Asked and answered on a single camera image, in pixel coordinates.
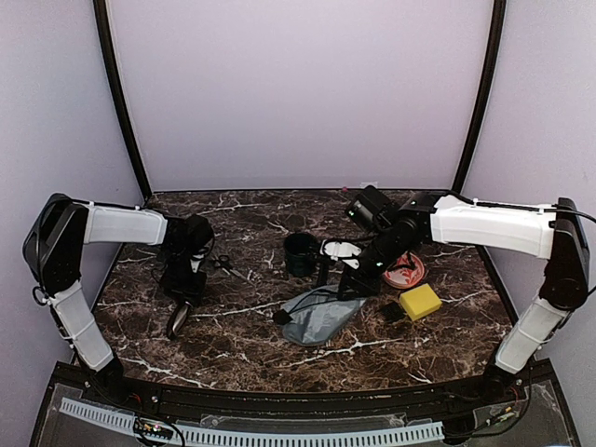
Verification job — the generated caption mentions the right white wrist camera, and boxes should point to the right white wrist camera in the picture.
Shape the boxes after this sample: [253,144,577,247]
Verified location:
[319,239,362,270]

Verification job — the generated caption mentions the dark green mug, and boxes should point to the dark green mug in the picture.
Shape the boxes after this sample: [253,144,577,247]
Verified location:
[283,233,318,278]

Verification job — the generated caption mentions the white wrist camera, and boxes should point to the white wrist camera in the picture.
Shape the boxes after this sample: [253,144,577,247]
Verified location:
[319,239,362,270]
[189,253,207,274]

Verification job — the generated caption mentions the black front table rail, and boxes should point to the black front table rail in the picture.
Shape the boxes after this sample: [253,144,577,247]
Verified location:
[123,377,488,419]

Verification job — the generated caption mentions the left black frame post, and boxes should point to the left black frame post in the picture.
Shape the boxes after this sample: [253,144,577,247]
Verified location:
[92,0,153,200]

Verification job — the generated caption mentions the small black scissors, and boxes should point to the small black scissors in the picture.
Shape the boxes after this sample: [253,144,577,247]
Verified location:
[211,254,248,281]

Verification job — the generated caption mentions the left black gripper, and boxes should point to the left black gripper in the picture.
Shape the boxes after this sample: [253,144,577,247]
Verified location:
[158,247,207,305]

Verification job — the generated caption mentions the yellow sponge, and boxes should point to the yellow sponge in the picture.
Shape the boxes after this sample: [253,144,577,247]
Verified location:
[399,284,442,321]

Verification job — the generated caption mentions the black frame post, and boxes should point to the black frame post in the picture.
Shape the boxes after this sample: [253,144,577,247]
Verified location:
[451,0,508,193]
[92,0,153,200]

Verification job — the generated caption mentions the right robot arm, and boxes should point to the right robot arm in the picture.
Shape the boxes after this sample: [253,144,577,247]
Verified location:
[320,185,592,404]

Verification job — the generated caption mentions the right black frame post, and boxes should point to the right black frame post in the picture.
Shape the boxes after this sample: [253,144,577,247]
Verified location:
[451,0,508,193]

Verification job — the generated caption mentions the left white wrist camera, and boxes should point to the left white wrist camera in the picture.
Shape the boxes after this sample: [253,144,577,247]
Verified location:
[189,253,207,274]

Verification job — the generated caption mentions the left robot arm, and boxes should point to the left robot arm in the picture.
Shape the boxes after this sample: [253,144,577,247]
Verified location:
[22,193,215,406]

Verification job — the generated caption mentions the white slotted cable duct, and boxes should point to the white slotted cable duct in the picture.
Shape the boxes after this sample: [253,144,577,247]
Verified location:
[59,398,444,446]

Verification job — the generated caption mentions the silver hair clipper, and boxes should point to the silver hair clipper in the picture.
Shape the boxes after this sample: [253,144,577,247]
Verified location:
[166,301,193,340]

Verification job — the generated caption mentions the grey zipper pouch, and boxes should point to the grey zipper pouch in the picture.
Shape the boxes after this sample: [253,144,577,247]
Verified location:
[273,284,366,346]

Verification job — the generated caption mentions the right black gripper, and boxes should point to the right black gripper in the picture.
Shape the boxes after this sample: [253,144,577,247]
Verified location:
[336,226,406,300]

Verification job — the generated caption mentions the black clipper guard comb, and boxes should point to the black clipper guard comb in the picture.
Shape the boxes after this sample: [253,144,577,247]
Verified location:
[378,302,406,324]

